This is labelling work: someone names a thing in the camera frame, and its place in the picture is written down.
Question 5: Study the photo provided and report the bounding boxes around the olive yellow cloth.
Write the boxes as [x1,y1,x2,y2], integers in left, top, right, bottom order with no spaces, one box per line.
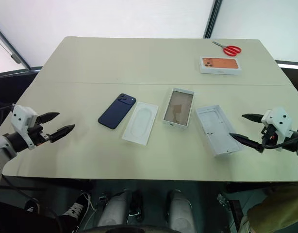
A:
[246,186,298,233]

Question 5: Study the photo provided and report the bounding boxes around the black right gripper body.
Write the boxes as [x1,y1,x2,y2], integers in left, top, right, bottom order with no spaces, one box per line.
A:
[260,124,277,146]

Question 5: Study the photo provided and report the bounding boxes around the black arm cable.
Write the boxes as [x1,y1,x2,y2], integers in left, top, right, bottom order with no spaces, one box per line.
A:
[262,132,298,150]
[0,103,15,114]

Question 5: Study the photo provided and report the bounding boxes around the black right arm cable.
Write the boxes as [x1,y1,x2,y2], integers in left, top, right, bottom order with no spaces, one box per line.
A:
[262,132,298,150]

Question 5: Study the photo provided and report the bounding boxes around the black shoe white logo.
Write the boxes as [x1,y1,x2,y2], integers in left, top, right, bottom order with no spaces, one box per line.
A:
[24,199,40,220]

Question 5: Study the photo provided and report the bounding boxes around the dark blue smartphone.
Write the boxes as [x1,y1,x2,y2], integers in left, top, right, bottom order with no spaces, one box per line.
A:
[98,93,136,129]

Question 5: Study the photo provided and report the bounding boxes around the grey robot leg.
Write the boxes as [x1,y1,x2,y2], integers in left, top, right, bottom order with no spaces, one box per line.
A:
[167,189,197,233]
[98,189,133,233]

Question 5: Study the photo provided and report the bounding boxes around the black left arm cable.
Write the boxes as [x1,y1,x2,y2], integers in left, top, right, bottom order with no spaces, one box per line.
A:
[0,103,15,114]

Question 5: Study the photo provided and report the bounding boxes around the black sneaker white laces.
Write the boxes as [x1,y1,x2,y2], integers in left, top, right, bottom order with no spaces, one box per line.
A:
[61,193,96,223]

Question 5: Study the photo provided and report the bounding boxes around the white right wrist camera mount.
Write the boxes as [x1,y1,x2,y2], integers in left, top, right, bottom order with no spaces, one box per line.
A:
[261,106,295,151]

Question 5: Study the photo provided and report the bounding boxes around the red handled scissors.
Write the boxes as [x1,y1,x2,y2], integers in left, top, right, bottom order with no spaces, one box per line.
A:
[212,40,243,57]

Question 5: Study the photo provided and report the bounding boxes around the dark window post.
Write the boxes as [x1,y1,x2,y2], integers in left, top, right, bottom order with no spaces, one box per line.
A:
[202,0,224,39]

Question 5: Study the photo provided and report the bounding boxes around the grey right robot leg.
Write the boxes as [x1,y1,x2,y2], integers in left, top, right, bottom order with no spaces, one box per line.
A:
[167,189,197,233]

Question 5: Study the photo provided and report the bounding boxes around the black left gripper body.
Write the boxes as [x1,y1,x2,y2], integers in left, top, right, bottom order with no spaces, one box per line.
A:
[27,116,52,146]

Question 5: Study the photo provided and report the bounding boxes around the white box with reflective insert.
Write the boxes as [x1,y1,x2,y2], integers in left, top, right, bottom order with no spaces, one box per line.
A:
[162,87,195,128]

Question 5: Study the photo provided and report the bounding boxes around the orange print phone box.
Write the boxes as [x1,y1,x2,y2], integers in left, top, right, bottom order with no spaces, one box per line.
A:
[199,56,240,76]

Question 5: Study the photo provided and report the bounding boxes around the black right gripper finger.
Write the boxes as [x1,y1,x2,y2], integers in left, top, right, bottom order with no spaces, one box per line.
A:
[241,113,264,123]
[229,133,264,153]

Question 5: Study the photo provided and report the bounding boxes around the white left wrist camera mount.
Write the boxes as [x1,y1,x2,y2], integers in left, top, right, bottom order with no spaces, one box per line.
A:
[12,104,39,150]

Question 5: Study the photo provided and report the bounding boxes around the grey window frame bar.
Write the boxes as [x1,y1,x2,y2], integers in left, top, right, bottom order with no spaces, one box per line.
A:
[0,24,31,70]

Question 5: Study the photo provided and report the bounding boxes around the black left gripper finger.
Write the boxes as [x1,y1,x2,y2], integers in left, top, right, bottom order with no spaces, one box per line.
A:
[50,124,76,143]
[37,112,60,124]

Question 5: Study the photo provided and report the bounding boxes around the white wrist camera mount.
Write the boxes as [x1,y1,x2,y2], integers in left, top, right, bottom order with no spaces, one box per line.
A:
[261,106,295,151]
[12,104,39,150]

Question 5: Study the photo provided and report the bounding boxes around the grey left robot leg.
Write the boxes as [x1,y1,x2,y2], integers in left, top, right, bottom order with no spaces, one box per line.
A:
[98,189,133,233]

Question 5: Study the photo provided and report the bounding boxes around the white moulded insert tray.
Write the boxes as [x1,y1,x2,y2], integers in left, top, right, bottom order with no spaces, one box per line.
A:
[121,101,160,147]

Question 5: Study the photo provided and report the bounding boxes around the dark side furniture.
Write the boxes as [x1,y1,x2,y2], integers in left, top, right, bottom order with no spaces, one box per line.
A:
[276,59,298,102]

